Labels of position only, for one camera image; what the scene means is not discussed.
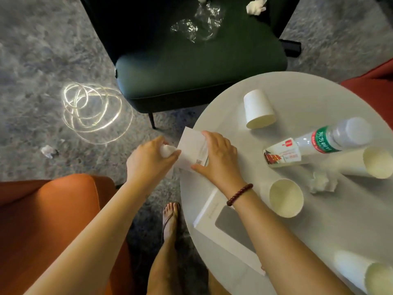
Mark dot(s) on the person's left hand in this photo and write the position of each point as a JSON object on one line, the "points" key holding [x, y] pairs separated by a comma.
{"points": [[147, 165]]}

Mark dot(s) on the person's right hand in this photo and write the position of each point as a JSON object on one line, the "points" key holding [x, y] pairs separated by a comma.
{"points": [[222, 162]]}

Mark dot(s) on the white paper slip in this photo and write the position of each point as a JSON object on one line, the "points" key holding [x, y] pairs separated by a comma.
{"points": [[190, 147]]}

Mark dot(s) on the white product box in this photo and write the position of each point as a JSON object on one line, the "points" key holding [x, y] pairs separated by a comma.
{"points": [[212, 224]]}

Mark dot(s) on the clear plastic water bottle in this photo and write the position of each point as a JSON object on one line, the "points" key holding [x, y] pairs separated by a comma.
{"points": [[307, 147]]}

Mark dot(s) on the clear plastic wrap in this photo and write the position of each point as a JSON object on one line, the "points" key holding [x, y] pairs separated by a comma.
{"points": [[199, 24]]}

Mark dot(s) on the person's right forearm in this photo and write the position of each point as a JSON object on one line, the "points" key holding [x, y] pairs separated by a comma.
{"points": [[276, 248]]}

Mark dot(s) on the person's left foot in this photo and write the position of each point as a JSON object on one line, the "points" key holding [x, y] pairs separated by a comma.
{"points": [[169, 221]]}

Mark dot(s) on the dark green armchair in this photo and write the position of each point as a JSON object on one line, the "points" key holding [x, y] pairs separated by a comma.
{"points": [[184, 67]]}

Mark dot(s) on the person's left leg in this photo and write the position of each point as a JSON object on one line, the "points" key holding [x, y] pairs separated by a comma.
{"points": [[165, 273]]}

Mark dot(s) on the person's leg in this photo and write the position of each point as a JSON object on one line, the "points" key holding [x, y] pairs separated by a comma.
{"points": [[165, 273], [215, 287]]}

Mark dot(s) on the person's right leg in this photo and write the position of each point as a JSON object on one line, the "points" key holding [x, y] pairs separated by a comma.
{"points": [[215, 287]]}

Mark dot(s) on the orange armchair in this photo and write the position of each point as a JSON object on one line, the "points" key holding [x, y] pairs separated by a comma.
{"points": [[37, 227]]}

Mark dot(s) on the red armchair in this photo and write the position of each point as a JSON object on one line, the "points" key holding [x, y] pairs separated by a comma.
{"points": [[374, 92]]}

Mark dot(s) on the brown left sandal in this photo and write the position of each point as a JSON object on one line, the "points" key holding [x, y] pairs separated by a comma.
{"points": [[166, 223]]}

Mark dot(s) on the white round table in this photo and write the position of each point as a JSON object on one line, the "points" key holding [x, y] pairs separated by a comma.
{"points": [[322, 227]]}

